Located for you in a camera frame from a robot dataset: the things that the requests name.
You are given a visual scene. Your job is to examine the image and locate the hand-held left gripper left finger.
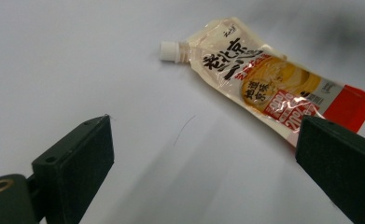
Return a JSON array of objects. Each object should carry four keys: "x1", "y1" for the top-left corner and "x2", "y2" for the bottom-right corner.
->
[{"x1": 31, "y1": 114, "x2": 115, "y2": 224}]

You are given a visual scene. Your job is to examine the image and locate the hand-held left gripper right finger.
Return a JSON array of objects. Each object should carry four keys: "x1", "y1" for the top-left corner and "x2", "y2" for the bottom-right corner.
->
[{"x1": 295, "y1": 115, "x2": 365, "y2": 224}]

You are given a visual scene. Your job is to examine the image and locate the cream sauce pouch with spout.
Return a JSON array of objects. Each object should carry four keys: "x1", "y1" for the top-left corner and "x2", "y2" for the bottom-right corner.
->
[{"x1": 159, "y1": 17, "x2": 365, "y2": 147}]

